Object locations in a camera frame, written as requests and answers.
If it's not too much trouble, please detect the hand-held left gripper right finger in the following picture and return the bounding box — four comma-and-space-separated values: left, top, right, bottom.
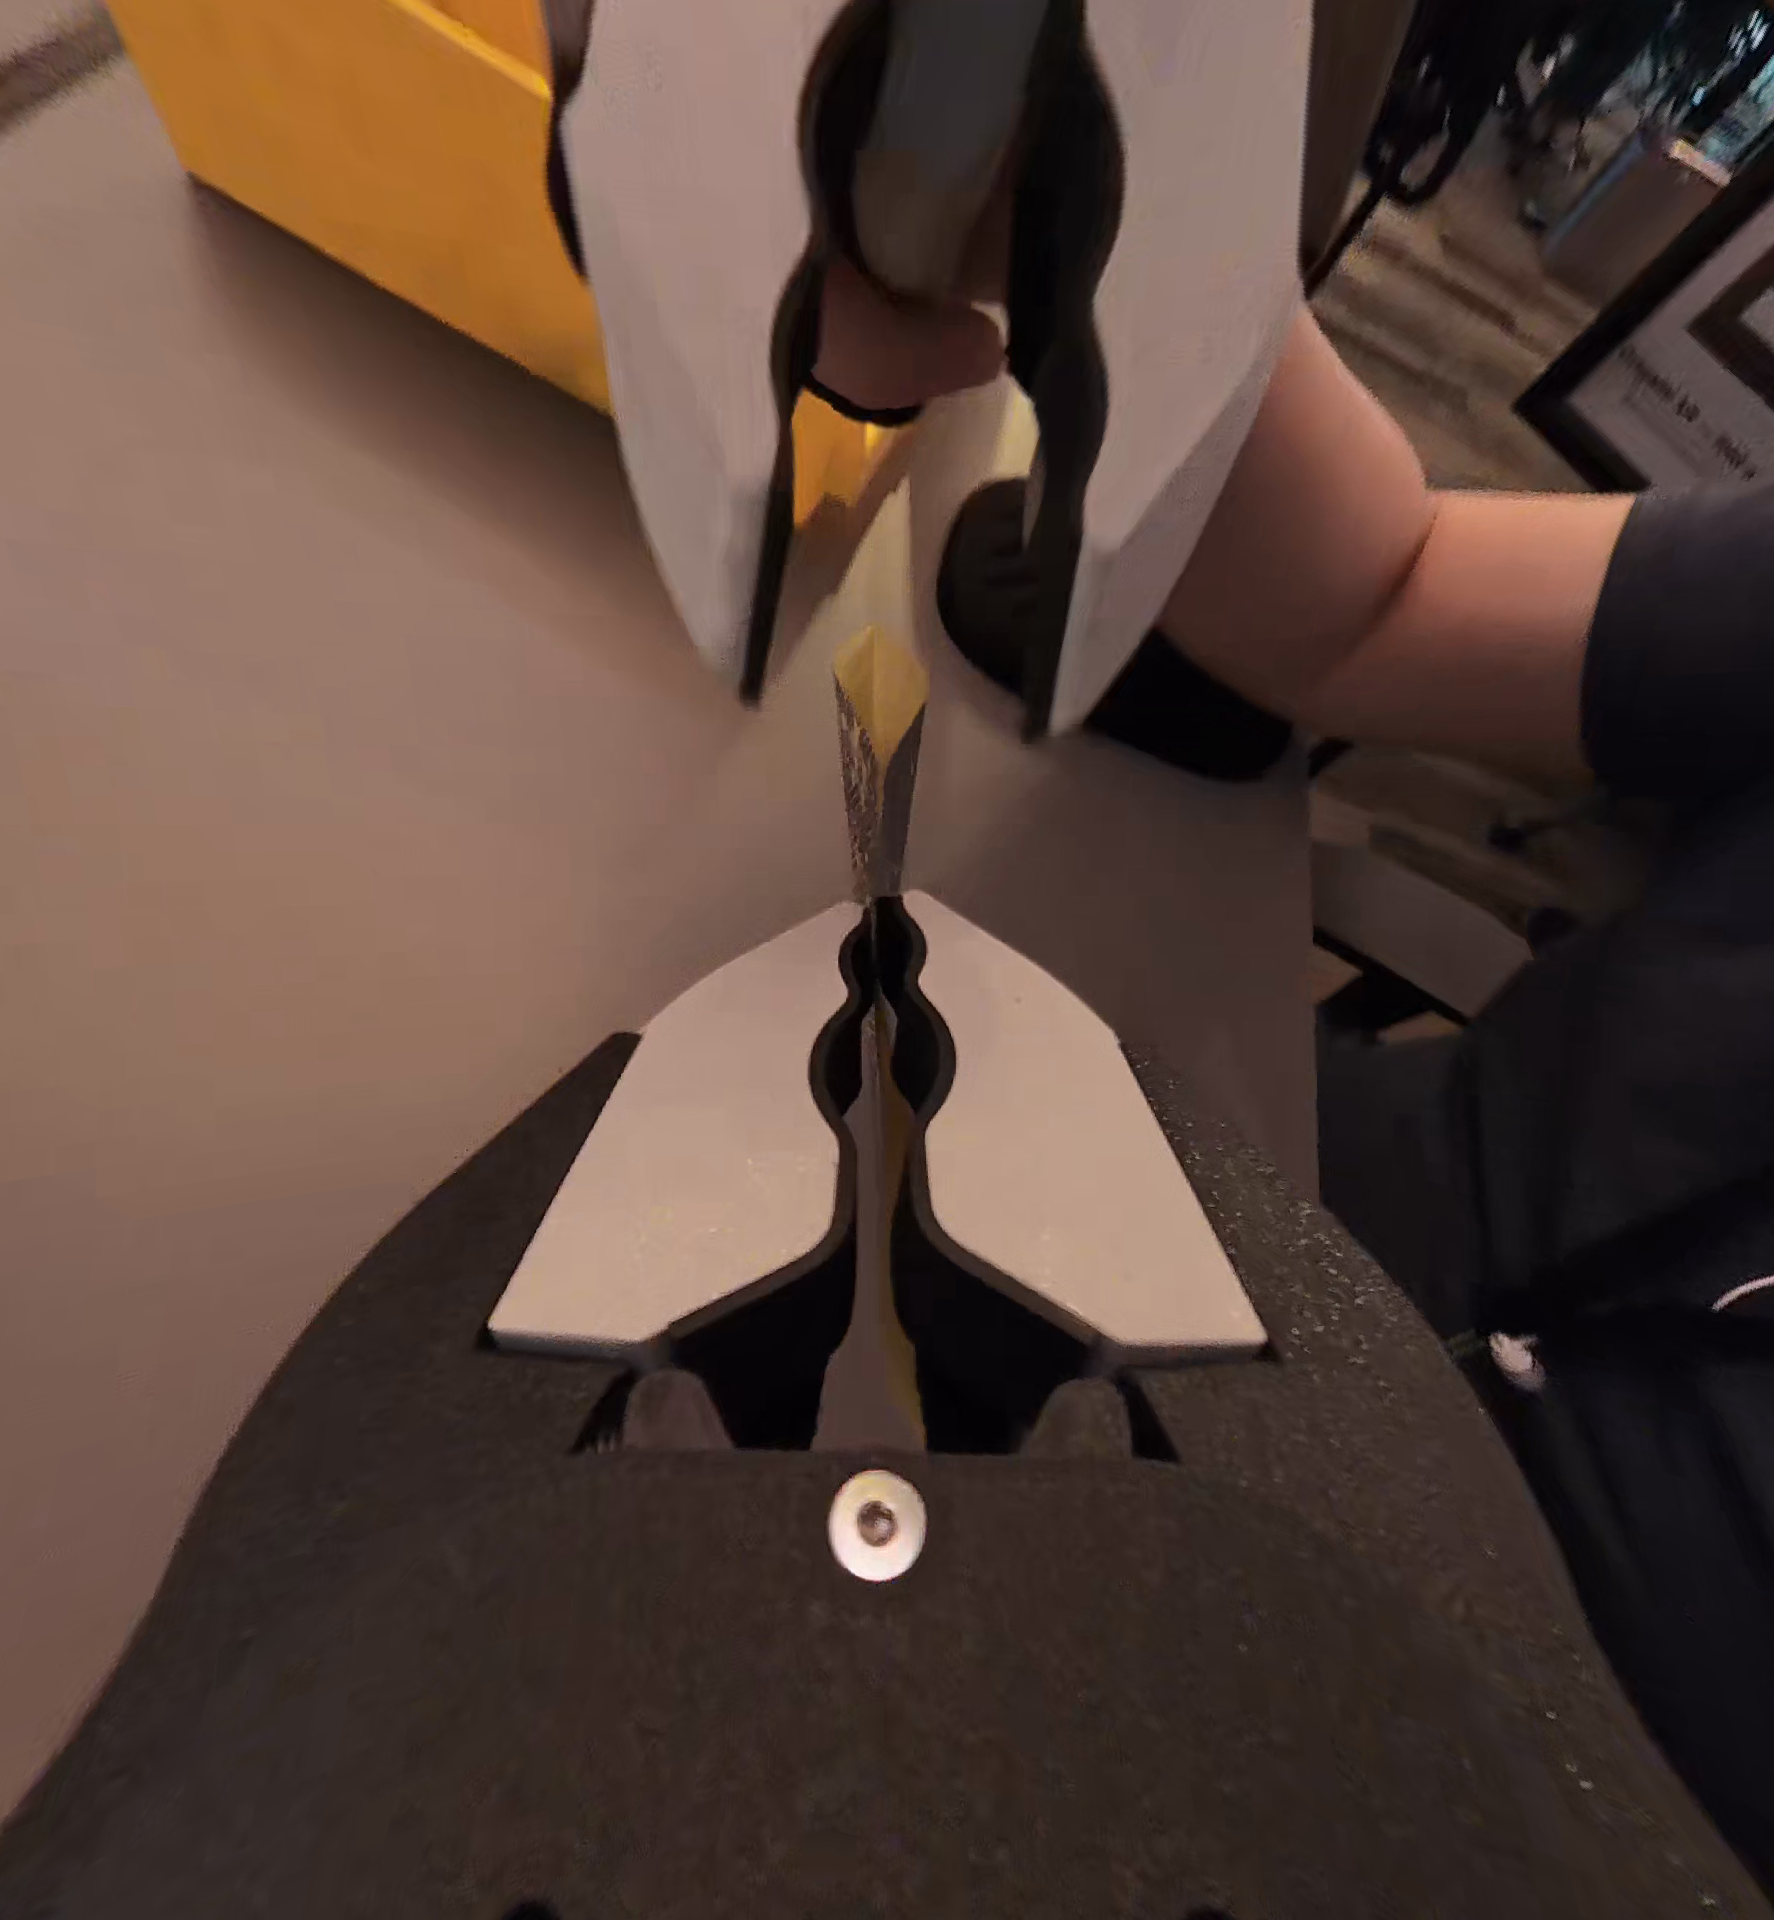
886, 885, 1271, 1376

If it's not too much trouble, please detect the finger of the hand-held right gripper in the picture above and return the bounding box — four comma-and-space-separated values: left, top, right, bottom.
541, 0, 898, 705
1010, 0, 1322, 744

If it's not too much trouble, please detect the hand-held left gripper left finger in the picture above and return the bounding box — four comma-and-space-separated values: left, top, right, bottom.
482, 898, 878, 1376

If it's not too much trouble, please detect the patterned black origami paper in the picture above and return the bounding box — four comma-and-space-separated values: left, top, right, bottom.
814, 627, 936, 1454

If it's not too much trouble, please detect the person's right forearm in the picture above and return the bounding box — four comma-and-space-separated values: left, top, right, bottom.
1158, 312, 1648, 753

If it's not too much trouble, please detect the person's right hand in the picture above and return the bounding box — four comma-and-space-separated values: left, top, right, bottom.
825, 268, 1016, 431

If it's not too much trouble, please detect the black office chair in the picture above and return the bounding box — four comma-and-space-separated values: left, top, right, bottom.
1361, 0, 1547, 212

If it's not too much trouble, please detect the yellow plastic bin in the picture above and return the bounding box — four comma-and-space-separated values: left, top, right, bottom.
100, 0, 915, 517

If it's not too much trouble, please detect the person's dark clothing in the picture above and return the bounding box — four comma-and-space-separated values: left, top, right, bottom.
1315, 472, 1774, 1920

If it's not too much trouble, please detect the framed wall poster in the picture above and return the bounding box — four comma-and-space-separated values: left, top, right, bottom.
1515, 146, 1774, 499

